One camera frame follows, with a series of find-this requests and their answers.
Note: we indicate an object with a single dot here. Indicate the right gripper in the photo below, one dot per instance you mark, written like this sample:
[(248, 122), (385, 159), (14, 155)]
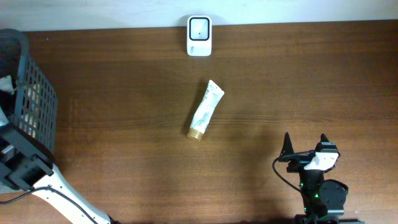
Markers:
[(300, 163)]

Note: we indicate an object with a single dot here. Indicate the white tube gold cap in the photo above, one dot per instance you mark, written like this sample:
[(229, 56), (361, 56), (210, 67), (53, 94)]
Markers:
[(205, 110)]

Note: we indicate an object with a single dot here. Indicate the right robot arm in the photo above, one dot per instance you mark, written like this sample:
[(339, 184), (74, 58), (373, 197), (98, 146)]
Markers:
[(323, 199)]

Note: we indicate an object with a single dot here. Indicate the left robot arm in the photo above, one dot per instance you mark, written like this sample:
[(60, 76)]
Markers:
[(26, 164)]

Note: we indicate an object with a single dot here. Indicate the white barcode scanner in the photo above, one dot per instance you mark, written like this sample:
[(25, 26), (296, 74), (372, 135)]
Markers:
[(199, 36)]

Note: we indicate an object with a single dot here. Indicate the grey plastic mesh basket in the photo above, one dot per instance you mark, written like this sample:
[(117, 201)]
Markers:
[(31, 102)]

